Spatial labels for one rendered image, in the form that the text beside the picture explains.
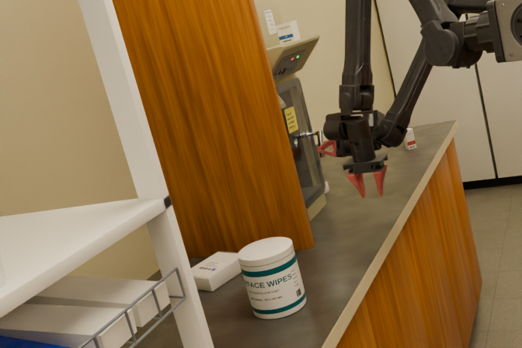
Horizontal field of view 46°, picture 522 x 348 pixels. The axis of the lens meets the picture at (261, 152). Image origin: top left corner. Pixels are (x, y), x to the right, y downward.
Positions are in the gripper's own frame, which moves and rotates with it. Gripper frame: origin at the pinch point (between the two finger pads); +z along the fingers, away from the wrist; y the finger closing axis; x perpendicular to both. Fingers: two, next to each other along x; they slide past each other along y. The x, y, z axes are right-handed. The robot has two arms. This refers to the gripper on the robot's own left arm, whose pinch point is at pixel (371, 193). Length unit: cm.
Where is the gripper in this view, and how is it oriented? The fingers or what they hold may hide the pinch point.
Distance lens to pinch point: 160.4
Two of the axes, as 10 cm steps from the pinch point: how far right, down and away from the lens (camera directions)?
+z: 2.4, 9.5, 2.0
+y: -8.8, 1.2, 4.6
